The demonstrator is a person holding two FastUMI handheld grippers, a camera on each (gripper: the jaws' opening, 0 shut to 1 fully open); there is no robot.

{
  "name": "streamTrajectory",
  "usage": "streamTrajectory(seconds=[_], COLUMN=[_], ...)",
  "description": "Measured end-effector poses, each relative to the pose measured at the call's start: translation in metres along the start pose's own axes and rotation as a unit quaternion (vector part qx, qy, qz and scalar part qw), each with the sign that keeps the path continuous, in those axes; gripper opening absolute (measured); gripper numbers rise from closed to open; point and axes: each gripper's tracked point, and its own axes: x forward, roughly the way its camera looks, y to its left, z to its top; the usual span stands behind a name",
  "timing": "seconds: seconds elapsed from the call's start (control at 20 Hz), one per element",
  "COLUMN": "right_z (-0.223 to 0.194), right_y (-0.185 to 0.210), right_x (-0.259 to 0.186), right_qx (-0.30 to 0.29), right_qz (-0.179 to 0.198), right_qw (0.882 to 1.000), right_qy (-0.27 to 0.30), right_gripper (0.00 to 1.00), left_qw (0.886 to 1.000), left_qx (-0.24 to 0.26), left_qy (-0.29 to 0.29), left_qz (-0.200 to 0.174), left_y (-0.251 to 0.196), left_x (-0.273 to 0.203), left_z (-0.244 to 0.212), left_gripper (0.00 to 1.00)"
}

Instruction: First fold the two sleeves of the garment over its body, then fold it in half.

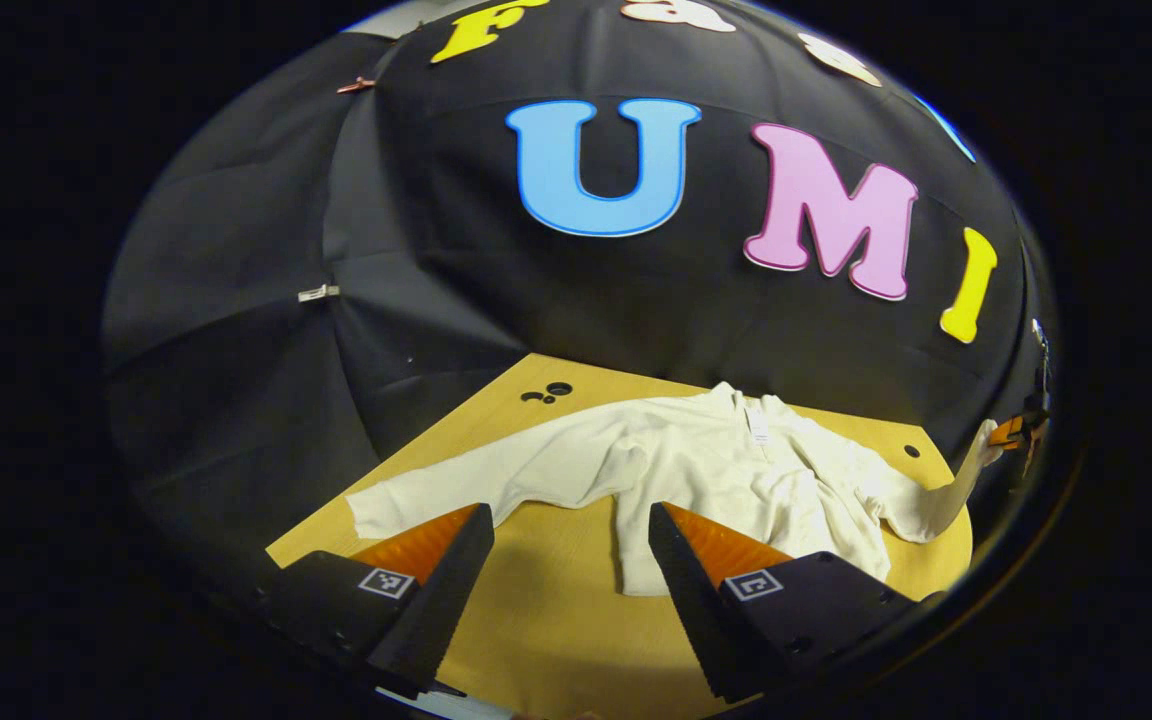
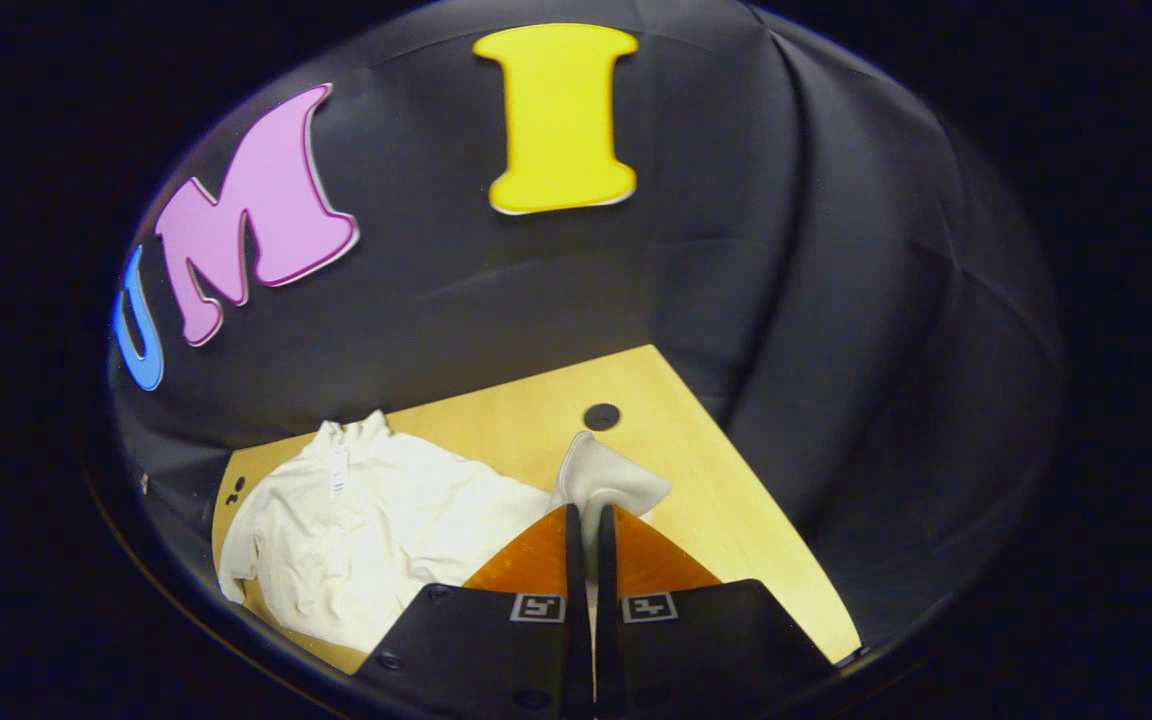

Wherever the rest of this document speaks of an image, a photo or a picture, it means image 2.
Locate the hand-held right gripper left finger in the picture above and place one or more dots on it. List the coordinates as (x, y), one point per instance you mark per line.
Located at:
(576, 600)

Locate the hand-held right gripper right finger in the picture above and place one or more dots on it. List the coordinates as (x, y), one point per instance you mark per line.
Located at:
(606, 600)

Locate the white long-sleeved garment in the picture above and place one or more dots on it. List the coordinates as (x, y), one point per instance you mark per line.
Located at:
(366, 540)

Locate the round black table grommet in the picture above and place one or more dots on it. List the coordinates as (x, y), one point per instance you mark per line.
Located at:
(601, 417)

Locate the black backdrop cloth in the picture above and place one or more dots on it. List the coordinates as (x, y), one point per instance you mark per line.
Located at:
(436, 300)

